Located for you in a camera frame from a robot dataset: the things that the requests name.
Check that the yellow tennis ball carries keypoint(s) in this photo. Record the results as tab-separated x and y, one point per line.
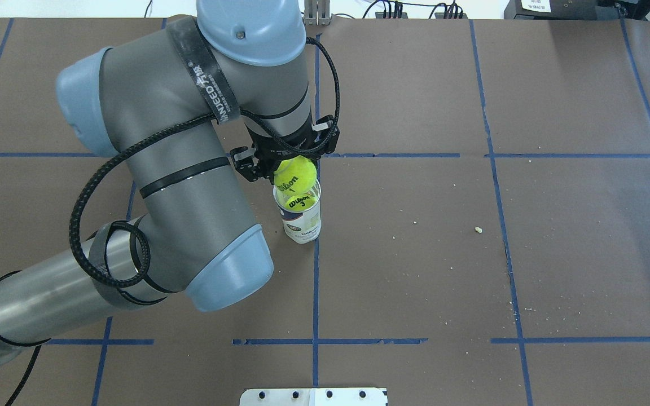
296	175
301	202

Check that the tennis ball can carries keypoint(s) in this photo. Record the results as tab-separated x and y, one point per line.
301	227

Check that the black computer box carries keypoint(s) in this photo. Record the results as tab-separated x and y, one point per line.
559	10

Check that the far camera mount bracket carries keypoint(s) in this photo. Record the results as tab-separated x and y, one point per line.
243	160

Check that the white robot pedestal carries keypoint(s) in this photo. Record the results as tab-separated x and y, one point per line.
316	396

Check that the aluminium frame post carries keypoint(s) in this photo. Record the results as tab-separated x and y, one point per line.
317	13

